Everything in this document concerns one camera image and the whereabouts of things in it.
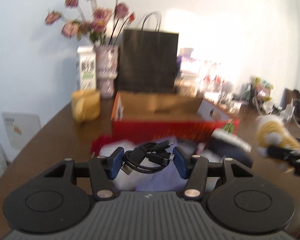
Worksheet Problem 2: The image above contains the purple woven cloth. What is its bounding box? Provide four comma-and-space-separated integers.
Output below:
135, 163, 187, 192

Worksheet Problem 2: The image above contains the white translucent pouch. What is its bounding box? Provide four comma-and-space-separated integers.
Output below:
97, 140, 174, 191

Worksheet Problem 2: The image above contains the red fabric flower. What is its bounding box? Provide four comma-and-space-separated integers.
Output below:
90, 134, 115, 155

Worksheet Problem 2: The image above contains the black usb cable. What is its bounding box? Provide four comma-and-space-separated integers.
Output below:
121, 139, 176, 176

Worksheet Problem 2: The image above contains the yellow white plush toy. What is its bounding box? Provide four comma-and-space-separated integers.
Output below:
256, 114, 300, 157

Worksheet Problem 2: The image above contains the dark navy pouch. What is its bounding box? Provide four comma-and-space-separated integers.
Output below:
208, 128, 253, 168

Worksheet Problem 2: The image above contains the red cardboard box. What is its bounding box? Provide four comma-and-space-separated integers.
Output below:
111, 91, 240, 142

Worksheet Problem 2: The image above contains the yellow ceramic mug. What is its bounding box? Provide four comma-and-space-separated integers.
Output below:
71, 89, 101, 123

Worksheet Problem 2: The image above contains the yellow snack bag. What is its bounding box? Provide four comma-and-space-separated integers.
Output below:
253, 77, 273, 102

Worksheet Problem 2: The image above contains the clear jar of seeds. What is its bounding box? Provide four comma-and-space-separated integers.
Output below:
174, 77, 198, 98

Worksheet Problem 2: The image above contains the pack of water bottles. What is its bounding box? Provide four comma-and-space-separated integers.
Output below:
197, 61, 225, 96

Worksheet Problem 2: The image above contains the white paper card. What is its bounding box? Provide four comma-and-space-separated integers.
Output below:
1, 112, 41, 150

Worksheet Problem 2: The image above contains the purple wrapped vase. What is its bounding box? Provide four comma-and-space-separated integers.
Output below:
94, 45, 119, 99

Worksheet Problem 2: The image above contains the white milk carton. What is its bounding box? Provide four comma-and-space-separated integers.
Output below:
76, 46, 97, 90

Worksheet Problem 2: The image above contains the black paper bag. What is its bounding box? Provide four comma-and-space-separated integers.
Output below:
116, 11, 179, 93

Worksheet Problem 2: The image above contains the purple tissue pack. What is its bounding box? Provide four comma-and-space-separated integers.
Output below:
177, 48, 197, 73

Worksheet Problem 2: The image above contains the dried pink rose bouquet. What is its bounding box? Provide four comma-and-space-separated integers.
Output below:
44, 0, 135, 46

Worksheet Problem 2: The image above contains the white charger with cable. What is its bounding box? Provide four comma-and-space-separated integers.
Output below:
282, 98, 300, 129

